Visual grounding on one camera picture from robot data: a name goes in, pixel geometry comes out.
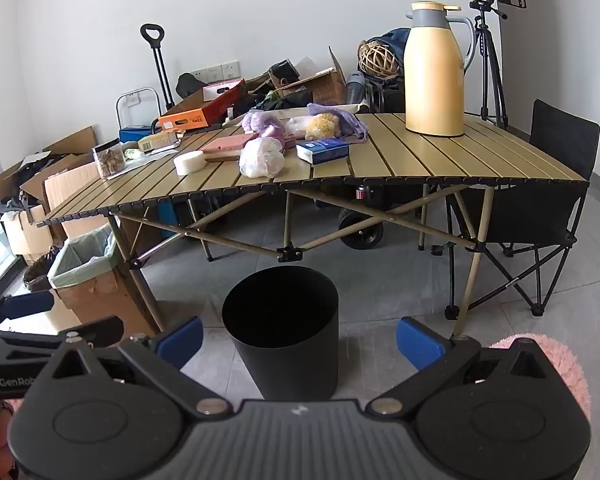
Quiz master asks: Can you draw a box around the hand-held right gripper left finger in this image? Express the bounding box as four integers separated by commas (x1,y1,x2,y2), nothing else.
45,316,233,417

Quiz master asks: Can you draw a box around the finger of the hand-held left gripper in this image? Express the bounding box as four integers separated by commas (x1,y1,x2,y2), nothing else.
0,316,126,351
0,290,56,333

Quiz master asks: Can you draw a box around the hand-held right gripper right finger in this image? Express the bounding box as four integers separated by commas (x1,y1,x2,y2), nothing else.
367,316,553,417

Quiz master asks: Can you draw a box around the black round bin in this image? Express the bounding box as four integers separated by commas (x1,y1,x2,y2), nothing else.
222,266,340,402

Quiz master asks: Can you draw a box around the white tape roll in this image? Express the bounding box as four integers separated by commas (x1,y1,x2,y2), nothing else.
173,150,205,176

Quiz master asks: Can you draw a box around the white plastic bag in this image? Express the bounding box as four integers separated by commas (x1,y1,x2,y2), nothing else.
238,137,286,179

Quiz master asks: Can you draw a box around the pink box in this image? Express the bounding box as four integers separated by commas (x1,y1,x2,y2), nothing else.
200,133,259,163

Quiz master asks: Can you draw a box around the blue tissue pack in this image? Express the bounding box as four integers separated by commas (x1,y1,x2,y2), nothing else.
296,137,352,166

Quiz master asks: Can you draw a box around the yellow and white plush toy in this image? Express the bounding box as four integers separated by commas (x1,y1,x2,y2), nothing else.
286,113,342,142

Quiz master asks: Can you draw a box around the dark brown basket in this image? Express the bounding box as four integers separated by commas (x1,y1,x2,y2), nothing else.
22,255,61,293

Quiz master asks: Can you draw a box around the cardboard box with liner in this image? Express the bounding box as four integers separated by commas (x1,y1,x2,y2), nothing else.
47,224,156,338

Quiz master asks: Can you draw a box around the pale green plastic liner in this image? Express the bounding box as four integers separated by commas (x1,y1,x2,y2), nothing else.
47,225,118,290

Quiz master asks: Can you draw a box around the white carton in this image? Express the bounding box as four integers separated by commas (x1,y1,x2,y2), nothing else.
0,207,51,263

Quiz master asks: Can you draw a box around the blue paper bag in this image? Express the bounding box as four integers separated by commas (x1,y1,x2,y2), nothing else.
155,199,191,240

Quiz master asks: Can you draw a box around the plain cardboard box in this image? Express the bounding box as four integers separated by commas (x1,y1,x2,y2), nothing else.
42,162,112,240

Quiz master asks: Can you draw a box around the pink fuzzy slipper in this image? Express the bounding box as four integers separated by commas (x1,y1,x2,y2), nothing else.
490,332,593,416

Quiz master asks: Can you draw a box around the clear snack container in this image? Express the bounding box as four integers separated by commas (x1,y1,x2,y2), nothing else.
92,138,127,179

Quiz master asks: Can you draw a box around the large open cardboard box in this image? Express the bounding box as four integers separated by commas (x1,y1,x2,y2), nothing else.
0,125,101,221

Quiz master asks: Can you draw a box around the black folding chair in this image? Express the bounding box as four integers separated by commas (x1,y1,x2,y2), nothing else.
432,99,600,318

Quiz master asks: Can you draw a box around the clear plastic wrapper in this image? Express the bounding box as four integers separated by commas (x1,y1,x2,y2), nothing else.
122,142,181,162

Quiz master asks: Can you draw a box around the khaki folding table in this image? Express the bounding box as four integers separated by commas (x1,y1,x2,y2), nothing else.
36,112,593,338

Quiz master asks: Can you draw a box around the small blue box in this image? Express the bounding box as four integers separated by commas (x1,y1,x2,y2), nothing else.
119,125,153,143

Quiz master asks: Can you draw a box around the yellow packet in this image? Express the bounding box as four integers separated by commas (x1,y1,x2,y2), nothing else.
138,130,186,152

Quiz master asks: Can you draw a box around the orange shoe box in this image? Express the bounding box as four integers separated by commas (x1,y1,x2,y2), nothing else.
157,78,246,131

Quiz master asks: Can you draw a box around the purple knitted cloth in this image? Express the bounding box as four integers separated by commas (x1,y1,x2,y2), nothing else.
306,103,371,142

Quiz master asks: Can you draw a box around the purple fluffy cloth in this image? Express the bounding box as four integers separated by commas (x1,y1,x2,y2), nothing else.
242,109,284,137

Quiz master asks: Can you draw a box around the black suitcase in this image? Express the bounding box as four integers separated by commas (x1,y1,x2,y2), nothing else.
380,85,408,113

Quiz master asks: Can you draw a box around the black cloth bag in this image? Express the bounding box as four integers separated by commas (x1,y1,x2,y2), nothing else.
176,73,206,98

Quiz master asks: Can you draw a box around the dark clothing pile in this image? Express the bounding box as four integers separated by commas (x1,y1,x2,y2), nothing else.
250,87,313,111

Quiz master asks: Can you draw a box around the yellow thermos jug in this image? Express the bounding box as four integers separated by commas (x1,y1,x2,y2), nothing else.
404,1,476,137

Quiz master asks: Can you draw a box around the grey blue flask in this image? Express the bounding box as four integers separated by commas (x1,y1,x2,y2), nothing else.
346,71,367,103

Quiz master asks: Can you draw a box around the wicker ball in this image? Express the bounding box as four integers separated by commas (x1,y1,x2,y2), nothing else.
357,39,398,80

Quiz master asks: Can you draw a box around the small black box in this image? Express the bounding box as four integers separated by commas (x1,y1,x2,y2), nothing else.
269,60,301,83

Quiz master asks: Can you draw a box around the black tripod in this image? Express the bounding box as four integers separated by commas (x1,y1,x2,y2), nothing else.
469,0,528,131

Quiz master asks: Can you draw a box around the white metal frame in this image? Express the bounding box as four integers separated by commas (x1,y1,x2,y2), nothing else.
116,87,162,128

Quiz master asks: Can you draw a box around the black trolley handle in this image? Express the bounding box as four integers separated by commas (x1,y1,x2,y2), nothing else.
140,23,176,111

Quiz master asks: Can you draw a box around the white wall socket panel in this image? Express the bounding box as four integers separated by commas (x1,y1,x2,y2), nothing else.
190,61,241,83

